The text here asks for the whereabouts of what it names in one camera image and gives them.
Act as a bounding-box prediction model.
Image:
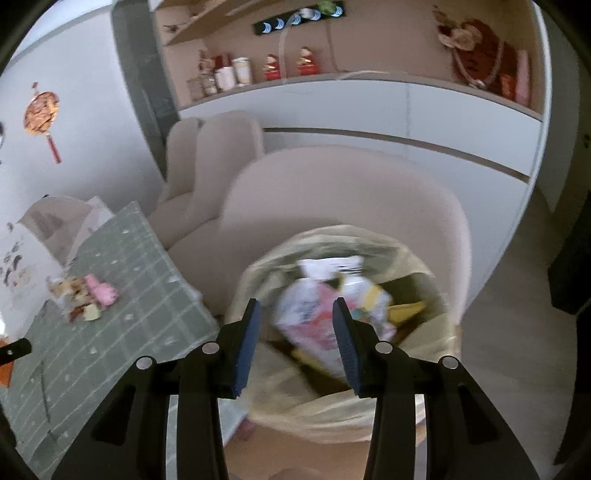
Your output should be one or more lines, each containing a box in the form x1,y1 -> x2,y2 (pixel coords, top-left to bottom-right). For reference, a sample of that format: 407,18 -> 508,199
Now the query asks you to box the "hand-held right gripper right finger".
332,296 -> 541,480

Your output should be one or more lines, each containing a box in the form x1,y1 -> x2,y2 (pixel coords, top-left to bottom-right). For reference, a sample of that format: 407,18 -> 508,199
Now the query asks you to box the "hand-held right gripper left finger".
51,298 -> 263,480

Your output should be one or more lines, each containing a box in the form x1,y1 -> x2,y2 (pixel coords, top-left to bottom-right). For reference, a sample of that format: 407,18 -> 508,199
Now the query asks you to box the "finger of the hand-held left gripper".
0,338 -> 33,366

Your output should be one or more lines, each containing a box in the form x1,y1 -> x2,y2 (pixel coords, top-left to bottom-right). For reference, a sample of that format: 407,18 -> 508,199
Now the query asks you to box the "white and pink packet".
272,272 -> 399,370

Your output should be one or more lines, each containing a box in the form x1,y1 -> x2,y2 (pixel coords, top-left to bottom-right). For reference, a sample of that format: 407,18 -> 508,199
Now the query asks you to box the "trash bin with plastic bag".
226,224 -> 462,444

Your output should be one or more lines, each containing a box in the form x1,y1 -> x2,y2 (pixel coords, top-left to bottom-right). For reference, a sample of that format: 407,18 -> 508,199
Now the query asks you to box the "yellow packet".
365,281 -> 428,324

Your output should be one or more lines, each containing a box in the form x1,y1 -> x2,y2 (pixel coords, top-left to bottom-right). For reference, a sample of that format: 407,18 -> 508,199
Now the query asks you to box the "yellow wrapper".
68,302 -> 102,323

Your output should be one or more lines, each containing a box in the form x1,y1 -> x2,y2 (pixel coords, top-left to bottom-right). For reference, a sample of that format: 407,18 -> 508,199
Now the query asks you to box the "white paper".
297,255 -> 366,283

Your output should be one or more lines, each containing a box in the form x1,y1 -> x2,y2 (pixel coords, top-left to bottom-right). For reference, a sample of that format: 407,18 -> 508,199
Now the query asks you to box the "pink toy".
84,274 -> 120,306

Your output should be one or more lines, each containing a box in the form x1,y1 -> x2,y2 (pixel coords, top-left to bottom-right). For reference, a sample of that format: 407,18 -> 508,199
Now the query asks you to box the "grey checked tablecloth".
0,200 -> 221,480

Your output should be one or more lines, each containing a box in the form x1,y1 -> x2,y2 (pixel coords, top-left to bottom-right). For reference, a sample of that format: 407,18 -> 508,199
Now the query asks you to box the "dark furniture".
549,222 -> 591,317

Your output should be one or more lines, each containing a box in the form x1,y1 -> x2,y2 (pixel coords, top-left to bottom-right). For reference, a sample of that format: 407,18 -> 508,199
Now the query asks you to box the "white cabinet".
178,74 -> 543,185

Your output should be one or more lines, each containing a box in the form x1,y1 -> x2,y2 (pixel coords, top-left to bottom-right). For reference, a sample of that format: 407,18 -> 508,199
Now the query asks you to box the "white cup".
232,56 -> 253,87
213,66 -> 236,92

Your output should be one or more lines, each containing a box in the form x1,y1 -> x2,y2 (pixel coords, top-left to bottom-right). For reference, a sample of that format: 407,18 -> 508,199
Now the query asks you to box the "pink box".
514,50 -> 533,105

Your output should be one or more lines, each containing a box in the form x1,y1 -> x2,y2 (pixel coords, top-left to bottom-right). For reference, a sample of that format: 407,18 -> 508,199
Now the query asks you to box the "red decoration with flower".
433,6 -> 517,89

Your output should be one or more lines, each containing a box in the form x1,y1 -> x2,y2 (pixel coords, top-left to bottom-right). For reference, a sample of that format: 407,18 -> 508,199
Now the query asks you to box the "black power strip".
252,2 -> 347,36

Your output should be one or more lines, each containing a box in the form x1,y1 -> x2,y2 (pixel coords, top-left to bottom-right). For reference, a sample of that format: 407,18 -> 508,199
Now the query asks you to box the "round red wall ornament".
23,82 -> 64,164

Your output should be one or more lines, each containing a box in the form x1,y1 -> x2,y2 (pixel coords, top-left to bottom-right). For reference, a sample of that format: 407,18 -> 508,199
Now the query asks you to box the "white cable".
278,17 -> 298,80

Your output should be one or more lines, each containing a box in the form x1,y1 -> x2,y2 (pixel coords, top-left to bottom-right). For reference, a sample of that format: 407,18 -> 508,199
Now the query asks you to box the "wooden wall shelf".
148,0 -> 259,47

